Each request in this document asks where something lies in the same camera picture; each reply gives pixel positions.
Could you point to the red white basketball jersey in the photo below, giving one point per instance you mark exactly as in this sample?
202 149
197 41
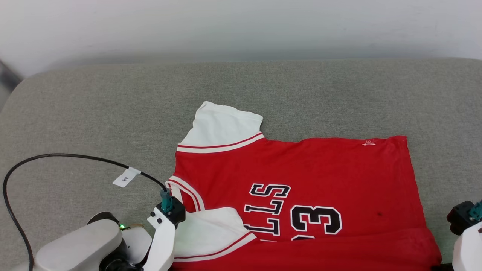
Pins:
320 169

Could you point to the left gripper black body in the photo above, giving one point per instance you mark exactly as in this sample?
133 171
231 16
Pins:
137 242

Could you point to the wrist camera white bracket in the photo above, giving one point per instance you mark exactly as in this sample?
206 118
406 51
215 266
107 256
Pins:
467 248
162 244

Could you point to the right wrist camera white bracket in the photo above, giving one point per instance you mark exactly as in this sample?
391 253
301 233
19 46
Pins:
467 248

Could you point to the grey metal wall strip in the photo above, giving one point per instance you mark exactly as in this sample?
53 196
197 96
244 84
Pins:
7 77

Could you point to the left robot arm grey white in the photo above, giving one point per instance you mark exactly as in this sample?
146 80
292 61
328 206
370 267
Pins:
75 248

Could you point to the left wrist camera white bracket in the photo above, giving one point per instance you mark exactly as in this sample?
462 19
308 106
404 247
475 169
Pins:
162 244

